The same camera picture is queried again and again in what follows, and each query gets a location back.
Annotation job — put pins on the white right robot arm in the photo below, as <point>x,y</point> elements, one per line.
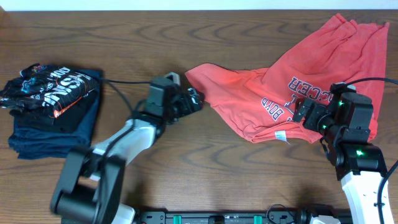
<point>344,127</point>

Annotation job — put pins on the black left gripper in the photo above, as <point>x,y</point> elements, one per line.
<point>189,101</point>

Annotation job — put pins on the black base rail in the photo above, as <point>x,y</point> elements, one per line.
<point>159,217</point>

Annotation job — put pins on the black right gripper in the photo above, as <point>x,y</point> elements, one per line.
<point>317,109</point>

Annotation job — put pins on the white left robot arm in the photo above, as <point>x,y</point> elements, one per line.
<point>90,184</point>

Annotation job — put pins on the black printed folded t-shirt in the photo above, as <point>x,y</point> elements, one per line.
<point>50,97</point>

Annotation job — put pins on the red soccer t-shirt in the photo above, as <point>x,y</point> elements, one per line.
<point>258,105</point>

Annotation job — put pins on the navy folded t-shirt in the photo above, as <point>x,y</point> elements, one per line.
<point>30,143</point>

